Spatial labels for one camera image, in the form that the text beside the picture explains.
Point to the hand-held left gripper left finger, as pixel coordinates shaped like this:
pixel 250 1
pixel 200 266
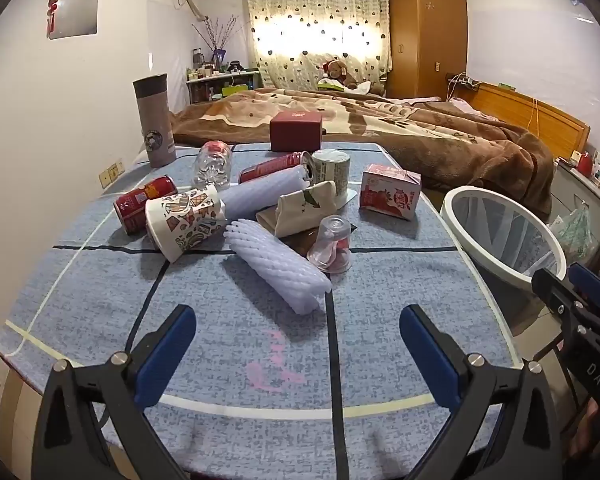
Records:
pixel 165 355

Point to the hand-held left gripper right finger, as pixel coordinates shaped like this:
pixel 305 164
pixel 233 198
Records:
pixel 427 355

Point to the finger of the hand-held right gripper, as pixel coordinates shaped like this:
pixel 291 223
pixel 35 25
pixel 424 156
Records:
pixel 555 295
pixel 590 285

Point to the white rimmed mesh bin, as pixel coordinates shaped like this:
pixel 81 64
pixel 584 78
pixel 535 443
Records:
pixel 505 240

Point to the red cartoon drink can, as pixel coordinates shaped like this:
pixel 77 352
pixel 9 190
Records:
pixel 140 202

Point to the white foam net sleeve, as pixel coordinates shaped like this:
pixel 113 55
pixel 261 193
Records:
pixel 280 265
pixel 260 192

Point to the white printed paper cup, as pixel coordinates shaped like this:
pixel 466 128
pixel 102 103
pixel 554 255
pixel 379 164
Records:
pixel 332 170

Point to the green patterned plastic bag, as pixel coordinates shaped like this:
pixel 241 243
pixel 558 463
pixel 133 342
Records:
pixel 575 232

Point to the blue lined tablecloth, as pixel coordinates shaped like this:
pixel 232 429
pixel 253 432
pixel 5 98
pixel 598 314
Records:
pixel 230 410

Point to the grey nightstand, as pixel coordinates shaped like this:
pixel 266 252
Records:
pixel 565 185

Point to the red cup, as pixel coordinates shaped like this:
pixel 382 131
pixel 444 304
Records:
pixel 585 165

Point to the patterned paper cup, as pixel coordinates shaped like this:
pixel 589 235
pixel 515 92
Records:
pixel 185 220

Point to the clear plastic cup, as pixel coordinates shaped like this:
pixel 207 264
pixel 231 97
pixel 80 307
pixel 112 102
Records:
pixel 330 245

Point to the red and white carton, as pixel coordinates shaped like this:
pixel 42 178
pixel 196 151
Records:
pixel 387 195

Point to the wooden headboard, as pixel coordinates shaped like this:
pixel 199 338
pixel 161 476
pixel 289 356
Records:
pixel 530 110

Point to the clear plastic bottle red cap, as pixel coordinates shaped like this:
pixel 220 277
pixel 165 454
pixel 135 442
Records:
pixel 212 167

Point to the bed with brown blanket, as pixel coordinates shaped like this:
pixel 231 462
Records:
pixel 430 130

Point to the pink cloth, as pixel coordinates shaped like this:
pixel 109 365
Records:
pixel 462 105

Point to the slim red drink can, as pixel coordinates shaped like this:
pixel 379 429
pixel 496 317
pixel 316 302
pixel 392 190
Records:
pixel 267 165

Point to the maroon box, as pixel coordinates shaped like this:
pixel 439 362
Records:
pixel 295 132

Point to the cluttered white shelf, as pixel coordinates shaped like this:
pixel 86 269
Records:
pixel 220 77

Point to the wooden wardrobe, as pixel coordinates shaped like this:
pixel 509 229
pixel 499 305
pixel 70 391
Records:
pixel 425 35

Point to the brown teddy bear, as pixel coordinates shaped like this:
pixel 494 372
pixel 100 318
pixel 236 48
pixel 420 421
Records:
pixel 337 70

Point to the dried flower branches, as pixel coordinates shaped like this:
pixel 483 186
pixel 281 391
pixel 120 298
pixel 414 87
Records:
pixel 217 35

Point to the heart patterned curtain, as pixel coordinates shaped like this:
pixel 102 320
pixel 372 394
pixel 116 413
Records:
pixel 305 20

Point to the red knot ornament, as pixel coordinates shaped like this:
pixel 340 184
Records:
pixel 53 15

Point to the wall socket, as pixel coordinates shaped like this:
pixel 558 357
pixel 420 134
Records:
pixel 111 172

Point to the shiny wall sheet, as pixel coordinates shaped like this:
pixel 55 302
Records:
pixel 77 10

